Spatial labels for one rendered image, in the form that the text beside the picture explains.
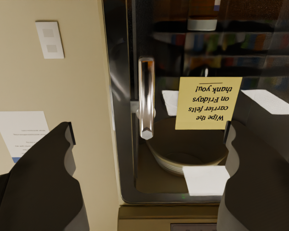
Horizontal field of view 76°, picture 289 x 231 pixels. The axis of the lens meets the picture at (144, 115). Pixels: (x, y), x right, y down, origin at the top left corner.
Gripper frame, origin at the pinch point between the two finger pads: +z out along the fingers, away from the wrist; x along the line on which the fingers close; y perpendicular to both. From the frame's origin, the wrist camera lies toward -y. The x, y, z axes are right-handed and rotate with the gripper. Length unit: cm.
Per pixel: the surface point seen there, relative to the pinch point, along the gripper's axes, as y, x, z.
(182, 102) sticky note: 4.0, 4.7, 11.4
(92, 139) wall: 42, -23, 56
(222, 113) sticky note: 5.8, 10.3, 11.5
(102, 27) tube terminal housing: -4.9, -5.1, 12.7
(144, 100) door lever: 1.5, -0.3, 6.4
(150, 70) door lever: -1.6, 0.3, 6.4
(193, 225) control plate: 27.3, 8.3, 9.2
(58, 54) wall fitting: 6, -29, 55
